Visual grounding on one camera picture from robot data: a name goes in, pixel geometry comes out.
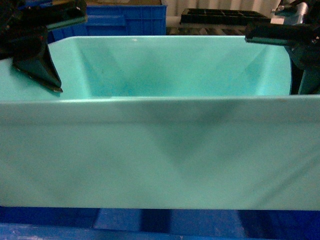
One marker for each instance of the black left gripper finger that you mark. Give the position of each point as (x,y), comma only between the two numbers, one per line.
(40,70)
(65,13)

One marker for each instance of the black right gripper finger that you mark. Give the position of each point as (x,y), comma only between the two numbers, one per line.
(279,35)

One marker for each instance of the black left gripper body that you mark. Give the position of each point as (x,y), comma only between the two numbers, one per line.
(16,14)

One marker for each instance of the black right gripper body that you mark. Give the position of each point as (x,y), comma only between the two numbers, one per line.
(305,56)

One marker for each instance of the teal plastic bin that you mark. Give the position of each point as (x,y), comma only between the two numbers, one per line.
(160,122)

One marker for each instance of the blue stacked crate upper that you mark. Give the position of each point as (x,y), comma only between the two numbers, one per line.
(117,20)

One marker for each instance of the black compartment tray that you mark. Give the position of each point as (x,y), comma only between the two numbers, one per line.
(221,17)

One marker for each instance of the grey expandable roller conveyor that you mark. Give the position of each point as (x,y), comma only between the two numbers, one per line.
(221,30)

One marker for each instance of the large blue plastic crate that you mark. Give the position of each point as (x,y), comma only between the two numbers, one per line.
(262,224)

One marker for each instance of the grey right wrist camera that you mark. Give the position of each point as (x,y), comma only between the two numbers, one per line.
(289,13)

